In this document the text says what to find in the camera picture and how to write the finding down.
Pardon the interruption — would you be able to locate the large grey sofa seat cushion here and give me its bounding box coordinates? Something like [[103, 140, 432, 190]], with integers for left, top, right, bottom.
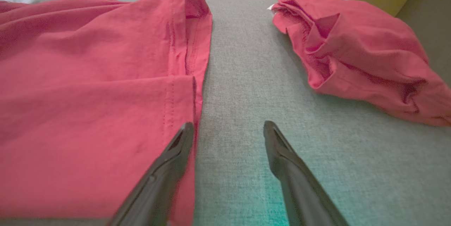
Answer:
[[0, 0, 451, 226]]

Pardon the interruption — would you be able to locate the red jersey with white trim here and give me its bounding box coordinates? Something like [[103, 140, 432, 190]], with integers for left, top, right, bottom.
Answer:
[[0, 0, 213, 226]]

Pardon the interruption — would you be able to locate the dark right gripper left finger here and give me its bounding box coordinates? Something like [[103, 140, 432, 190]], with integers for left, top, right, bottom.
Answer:
[[107, 122, 195, 226]]

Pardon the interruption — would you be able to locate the taupe sofa back cushion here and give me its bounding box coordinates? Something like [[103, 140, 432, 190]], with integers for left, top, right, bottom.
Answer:
[[396, 0, 451, 86]]

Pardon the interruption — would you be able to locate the crumpled red and white garment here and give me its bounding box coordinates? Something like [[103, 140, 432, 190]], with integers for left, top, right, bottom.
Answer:
[[267, 0, 451, 127]]

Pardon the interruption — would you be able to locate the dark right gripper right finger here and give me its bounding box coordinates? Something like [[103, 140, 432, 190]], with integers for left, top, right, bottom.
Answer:
[[264, 120, 349, 226]]

